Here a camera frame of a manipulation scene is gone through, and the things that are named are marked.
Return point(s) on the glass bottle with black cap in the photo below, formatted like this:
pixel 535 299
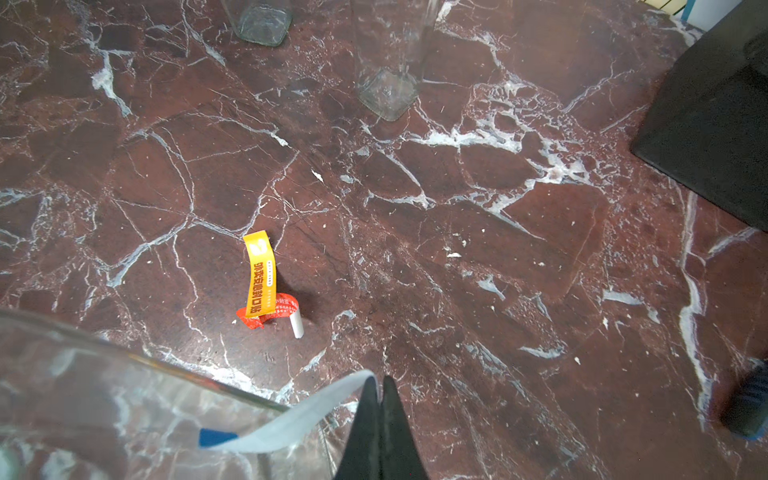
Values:
pixel 263 22

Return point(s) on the red bottle label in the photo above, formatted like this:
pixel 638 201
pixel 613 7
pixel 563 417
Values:
pixel 287 306

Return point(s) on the glass bottle with cork stopper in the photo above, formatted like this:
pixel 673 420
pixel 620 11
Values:
pixel 391 41

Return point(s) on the slim glass bottle with cork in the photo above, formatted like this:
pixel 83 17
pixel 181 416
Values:
pixel 76 407

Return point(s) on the blue handled pliers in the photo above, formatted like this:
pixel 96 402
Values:
pixel 745 414

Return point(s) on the orange bottle label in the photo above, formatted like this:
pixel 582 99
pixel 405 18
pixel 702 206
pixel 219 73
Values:
pixel 262 293

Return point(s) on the yellow and black toolbox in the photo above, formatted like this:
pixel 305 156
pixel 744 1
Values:
pixel 707 126

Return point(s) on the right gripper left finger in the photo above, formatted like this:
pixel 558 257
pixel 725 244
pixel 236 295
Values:
pixel 361 456

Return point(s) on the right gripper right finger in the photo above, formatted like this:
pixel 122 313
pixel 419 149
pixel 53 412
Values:
pixel 398 452

